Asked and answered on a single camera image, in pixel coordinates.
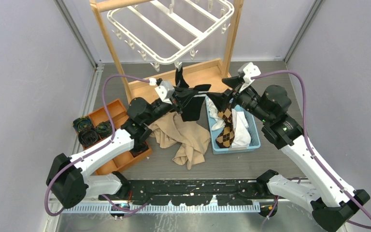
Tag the brown argyle sock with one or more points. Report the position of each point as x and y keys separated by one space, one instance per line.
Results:
x=227 y=135

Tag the black white-striped sock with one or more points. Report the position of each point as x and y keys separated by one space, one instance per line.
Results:
x=191 y=110
x=179 y=78

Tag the rolled black sock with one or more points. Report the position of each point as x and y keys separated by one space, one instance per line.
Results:
x=139 y=148

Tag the rolled dark green sock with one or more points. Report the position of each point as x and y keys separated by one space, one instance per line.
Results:
x=91 y=136

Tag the rolled dark patterned sock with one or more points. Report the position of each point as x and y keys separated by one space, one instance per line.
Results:
x=82 y=123

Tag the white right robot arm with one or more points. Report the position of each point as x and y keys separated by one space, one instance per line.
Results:
x=331 y=201

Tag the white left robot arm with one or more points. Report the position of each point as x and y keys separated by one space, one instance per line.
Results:
x=71 y=178

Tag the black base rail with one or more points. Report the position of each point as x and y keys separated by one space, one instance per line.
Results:
x=192 y=192

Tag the beige crumpled cloth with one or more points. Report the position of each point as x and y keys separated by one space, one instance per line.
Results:
x=194 y=139

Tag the wooden hanger stand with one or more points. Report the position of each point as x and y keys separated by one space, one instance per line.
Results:
x=208 y=72

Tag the white plastic clip hanger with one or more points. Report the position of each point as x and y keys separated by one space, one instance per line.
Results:
x=162 y=47

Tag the white sock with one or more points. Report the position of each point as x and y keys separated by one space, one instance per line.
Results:
x=242 y=137

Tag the light blue plastic basket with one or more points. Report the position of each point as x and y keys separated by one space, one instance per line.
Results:
x=252 y=130

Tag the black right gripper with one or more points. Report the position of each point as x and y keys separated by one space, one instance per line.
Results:
x=220 y=99

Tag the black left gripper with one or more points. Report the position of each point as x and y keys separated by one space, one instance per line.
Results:
x=176 y=98

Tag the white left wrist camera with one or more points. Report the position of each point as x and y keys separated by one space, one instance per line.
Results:
x=164 y=89

